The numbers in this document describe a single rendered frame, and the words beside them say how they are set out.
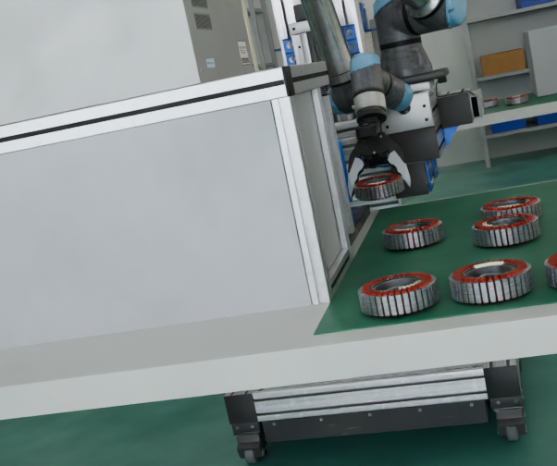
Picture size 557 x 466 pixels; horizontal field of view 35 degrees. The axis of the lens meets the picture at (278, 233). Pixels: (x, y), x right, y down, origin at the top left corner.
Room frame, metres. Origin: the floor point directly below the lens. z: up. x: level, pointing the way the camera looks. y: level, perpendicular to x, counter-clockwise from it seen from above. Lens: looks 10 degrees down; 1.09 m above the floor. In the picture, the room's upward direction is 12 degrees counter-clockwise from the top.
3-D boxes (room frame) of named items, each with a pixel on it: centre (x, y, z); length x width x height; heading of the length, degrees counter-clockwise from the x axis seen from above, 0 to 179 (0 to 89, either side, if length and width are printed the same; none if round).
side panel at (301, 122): (1.46, -0.08, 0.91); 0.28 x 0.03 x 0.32; 166
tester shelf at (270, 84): (1.62, 0.22, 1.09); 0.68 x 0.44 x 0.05; 76
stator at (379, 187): (1.98, -0.24, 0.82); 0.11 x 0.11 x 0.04
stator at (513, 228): (1.48, -0.38, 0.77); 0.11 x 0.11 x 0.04
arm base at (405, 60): (2.50, -0.44, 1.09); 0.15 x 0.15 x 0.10
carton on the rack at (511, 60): (7.80, -2.23, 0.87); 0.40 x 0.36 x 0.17; 166
